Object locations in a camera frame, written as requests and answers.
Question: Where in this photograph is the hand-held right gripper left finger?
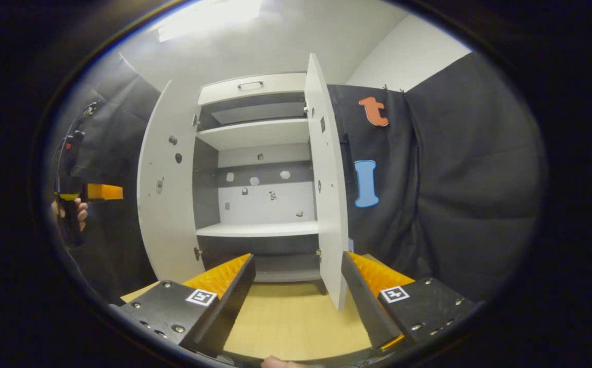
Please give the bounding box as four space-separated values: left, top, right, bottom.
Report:
109 253 257 358

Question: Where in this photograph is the beige cabinet door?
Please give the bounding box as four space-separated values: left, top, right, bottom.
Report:
136 79 206 284
304 53 350 311

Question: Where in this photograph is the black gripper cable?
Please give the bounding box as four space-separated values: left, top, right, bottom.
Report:
53 101 100 192

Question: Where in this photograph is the black backdrop cloth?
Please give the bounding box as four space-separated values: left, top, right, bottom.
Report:
45 51 547 307

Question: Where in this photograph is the beige double-door shoe cabinet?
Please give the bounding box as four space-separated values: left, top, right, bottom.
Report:
192 72 328 296

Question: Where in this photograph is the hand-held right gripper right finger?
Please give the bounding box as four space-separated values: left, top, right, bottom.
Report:
340 250 475 351

